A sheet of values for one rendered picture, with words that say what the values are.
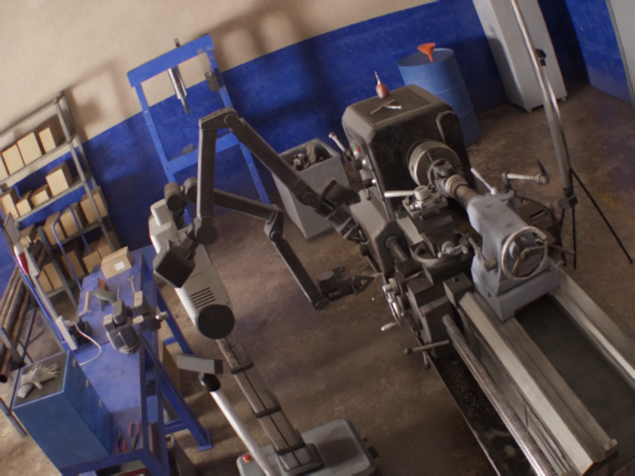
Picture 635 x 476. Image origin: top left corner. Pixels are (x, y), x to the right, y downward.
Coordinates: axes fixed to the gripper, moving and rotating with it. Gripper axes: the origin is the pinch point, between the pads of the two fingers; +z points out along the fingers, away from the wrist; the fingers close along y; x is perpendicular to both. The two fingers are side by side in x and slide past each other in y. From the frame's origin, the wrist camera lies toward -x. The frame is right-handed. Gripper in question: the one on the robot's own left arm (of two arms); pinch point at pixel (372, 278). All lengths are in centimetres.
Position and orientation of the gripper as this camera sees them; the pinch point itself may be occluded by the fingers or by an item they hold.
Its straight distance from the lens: 322.2
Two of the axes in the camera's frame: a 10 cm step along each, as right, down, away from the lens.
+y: -1.0, -0.9, 9.9
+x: 3.7, 9.2, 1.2
